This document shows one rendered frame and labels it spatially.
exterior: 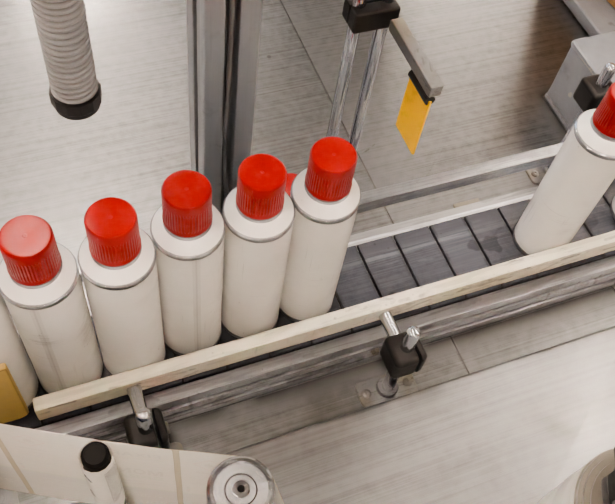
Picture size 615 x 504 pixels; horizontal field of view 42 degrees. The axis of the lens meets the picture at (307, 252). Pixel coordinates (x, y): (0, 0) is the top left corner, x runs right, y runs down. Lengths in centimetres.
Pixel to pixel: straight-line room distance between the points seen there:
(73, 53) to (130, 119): 38
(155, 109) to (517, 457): 52
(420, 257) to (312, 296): 14
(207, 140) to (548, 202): 30
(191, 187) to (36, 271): 11
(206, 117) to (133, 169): 21
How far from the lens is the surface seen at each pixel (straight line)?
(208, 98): 66
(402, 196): 71
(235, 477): 47
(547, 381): 75
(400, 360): 67
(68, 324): 58
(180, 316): 63
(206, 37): 61
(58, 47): 54
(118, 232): 51
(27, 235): 52
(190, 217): 53
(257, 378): 70
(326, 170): 55
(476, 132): 95
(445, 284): 72
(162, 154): 88
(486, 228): 81
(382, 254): 76
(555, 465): 72
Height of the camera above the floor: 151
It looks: 57 degrees down
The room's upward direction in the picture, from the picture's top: 11 degrees clockwise
